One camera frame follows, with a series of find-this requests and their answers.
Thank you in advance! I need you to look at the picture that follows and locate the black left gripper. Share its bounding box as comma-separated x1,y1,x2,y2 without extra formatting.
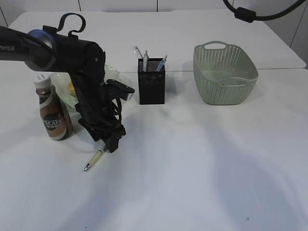
55,34,126,153

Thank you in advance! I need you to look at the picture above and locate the beige grip pen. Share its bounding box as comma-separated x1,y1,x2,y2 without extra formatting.
83,146,108,172

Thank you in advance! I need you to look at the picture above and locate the brown Nescafe coffee bottle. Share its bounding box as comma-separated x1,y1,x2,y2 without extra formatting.
34,75,73,141

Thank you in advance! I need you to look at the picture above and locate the sugared bread bun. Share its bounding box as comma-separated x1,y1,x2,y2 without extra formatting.
67,81,77,98

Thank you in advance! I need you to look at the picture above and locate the clear grey pen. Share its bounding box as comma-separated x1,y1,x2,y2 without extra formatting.
156,55,167,72

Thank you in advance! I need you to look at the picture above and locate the white grey pen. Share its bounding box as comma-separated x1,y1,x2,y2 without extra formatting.
143,50,149,72

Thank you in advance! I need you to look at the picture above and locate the transparent plastic ruler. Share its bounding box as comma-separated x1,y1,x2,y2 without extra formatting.
133,46,143,59

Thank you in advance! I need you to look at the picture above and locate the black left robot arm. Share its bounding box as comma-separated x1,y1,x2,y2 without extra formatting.
0,26,126,153

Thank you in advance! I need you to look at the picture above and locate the black mesh pen holder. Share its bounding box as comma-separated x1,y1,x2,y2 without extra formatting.
138,58,166,105

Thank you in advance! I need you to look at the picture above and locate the green glass ruffled plate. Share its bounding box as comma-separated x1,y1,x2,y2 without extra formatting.
50,64,133,112

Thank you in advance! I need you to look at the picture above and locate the green plastic woven basket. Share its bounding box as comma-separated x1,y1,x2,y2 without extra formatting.
193,41,258,105

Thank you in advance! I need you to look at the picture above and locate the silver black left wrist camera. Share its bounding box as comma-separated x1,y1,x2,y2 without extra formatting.
106,79,135,101

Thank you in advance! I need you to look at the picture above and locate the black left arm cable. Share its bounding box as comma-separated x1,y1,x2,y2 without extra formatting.
42,12,123,128

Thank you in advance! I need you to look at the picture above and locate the black camera cable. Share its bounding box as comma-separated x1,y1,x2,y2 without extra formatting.
222,0,306,24

